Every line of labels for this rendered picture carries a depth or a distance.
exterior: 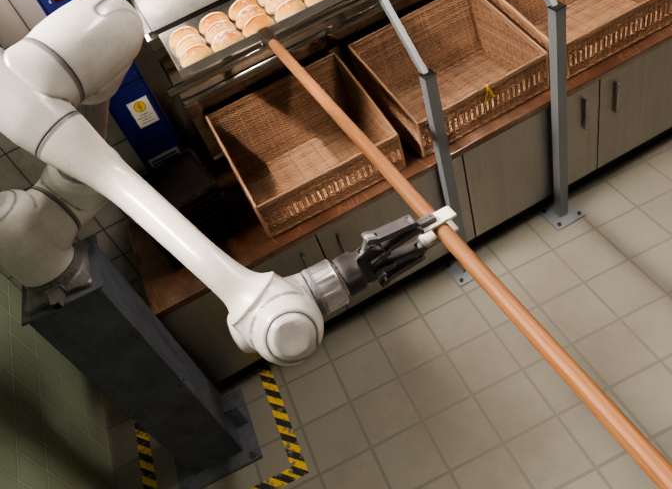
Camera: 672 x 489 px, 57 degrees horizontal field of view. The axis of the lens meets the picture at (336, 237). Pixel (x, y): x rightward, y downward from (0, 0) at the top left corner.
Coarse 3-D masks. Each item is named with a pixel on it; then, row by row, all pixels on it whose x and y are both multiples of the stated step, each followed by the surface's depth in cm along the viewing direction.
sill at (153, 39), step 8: (224, 0) 212; (208, 8) 211; (192, 16) 210; (168, 24) 211; (176, 24) 209; (152, 32) 210; (160, 32) 208; (152, 40) 206; (160, 40) 207; (152, 48) 208; (160, 48) 209
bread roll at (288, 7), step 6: (288, 0) 185; (294, 0) 185; (282, 6) 184; (288, 6) 184; (294, 6) 184; (300, 6) 185; (276, 12) 185; (282, 12) 184; (288, 12) 184; (294, 12) 184; (276, 18) 186; (282, 18) 185
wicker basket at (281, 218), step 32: (320, 64) 233; (256, 96) 230; (288, 96) 234; (352, 96) 239; (224, 128) 231; (256, 128) 235; (288, 128) 239; (320, 128) 243; (384, 128) 220; (256, 160) 240; (288, 160) 240; (320, 160) 235; (352, 160) 207; (256, 192) 232; (288, 192) 204; (320, 192) 210; (352, 192) 216; (288, 224) 213
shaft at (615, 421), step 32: (288, 64) 165; (320, 96) 149; (352, 128) 137; (384, 160) 127; (416, 192) 118; (512, 320) 95; (544, 352) 89; (576, 384) 84; (608, 416) 80; (640, 448) 76
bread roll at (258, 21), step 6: (252, 18) 183; (258, 18) 183; (264, 18) 184; (270, 18) 185; (246, 24) 183; (252, 24) 183; (258, 24) 183; (264, 24) 184; (270, 24) 185; (246, 30) 184; (252, 30) 183; (246, 36) 185
